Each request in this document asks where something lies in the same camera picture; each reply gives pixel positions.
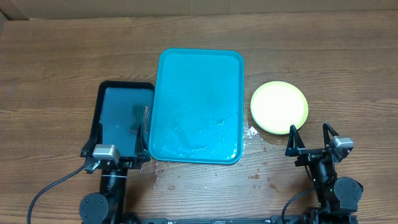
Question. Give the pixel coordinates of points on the orange green scrub sponge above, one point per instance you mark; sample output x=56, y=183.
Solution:
x=140, y=114

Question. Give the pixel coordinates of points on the yellow-green plate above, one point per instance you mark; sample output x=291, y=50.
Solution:
x=275, y=106

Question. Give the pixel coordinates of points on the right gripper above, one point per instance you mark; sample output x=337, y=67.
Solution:
x=309, y=155

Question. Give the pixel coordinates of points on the teal plastic tray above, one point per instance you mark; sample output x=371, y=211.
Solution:
x=198, y=110

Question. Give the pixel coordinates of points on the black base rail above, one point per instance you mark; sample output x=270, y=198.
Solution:
x=275, y=219

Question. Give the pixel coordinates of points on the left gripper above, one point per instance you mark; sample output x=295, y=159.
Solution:
x=141, y=155

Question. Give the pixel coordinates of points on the black plastic tray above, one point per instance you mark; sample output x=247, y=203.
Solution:
x=114, y=106

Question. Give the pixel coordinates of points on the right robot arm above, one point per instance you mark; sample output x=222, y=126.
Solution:
x=338, y=197

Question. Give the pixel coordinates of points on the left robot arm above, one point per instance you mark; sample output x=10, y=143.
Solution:
x=107, y=205

